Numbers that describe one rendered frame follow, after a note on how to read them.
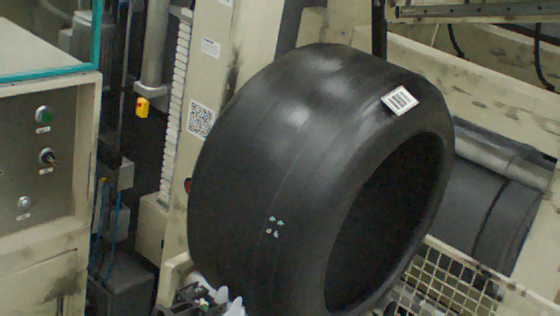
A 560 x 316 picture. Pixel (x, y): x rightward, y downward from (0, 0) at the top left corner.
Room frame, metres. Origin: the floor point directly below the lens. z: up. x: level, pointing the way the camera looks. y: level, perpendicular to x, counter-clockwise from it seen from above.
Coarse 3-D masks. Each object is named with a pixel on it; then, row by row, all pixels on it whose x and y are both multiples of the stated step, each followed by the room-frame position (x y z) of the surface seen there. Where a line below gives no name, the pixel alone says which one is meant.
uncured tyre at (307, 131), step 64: (320, 64) 1.13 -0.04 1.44; (384, 64) 1.17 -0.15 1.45; (256, 128) 1.01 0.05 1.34; (320, 128) 0.98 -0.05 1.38; (384, 128) 1.01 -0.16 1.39; (448, 128) 1.20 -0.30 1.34; (192, 192) 1.01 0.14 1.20; (256, 192) 0.94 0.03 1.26; (320, 192) 0.92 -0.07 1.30; (384, 192) 1.38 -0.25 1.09; (192, 256) 1.03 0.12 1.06; (256, 256) 0.91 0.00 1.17; (320, 256) 0.91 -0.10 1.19; (384, 256) 1.28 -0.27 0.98
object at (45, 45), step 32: (0, 0) 1.15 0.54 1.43; (32, 0) 1.20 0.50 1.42; (64, 0) 1.25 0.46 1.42; (96, 0) 1.31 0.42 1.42; (0, 32) 1.15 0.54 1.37; (32, 32) 1.20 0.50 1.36; (64, 32) 1.25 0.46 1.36; (96, 32) 1.31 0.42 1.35; (0, 64) 1.15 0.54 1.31; (32, 64) 1.20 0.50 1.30; (64, 64) 1.26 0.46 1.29; (96, 64) 1.31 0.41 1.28
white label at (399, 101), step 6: (396, 90) 1.07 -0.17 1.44; (402, 90) 1.08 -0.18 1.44; (390, 96) 1.05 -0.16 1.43; (396, 96) 1.06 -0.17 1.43; (402, 96) 1.06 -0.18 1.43; (408, 96) 1.07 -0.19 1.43; (384, 102) 1.04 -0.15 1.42; (390, 102) 1.04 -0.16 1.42; (396, 102) 1.05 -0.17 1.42; (402, 102) 1.05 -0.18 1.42; (408, 102) 1.06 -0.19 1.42; (414, 102) 1.06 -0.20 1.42; (390, 108) 1.03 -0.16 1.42; (396, 108) 1.03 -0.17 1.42; (402, 108) 1.04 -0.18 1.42; (408, 108) 1.05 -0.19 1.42; (396, 114) 1.02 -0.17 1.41
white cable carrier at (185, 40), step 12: (192, 12) 1.33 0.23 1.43; (180, 24) 1.34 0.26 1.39; (180, 36) 1.34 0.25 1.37; (180, 48) 1.34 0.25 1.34; (180, 60) 1.34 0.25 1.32; (180, 72) 1.33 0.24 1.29; (180, 84) 1.33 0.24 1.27; (180, 96) 1.33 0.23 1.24; (180, 108) 1.32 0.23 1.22; (168, 132) 1.34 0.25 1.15; (168, 144) 1.34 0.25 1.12; (168, 156) 1.33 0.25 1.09; (168, 168) 1.33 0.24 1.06; (168, 180) 1.33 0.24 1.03; (168, 192) 1.32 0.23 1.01; (168, 204) 1.32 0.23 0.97
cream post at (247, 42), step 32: (256, 0) 1.26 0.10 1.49; (192, 32) 1.31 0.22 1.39; (224, 32) 1.25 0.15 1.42; (256, 32) 1.28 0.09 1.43; (192, 64) 1.30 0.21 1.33; (224, 64) 1.25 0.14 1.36; (256, 64) 1.29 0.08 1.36; (192, 96) 1.29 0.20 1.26; (224, 96) 1.24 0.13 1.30; (192, 160) 1.28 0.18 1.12
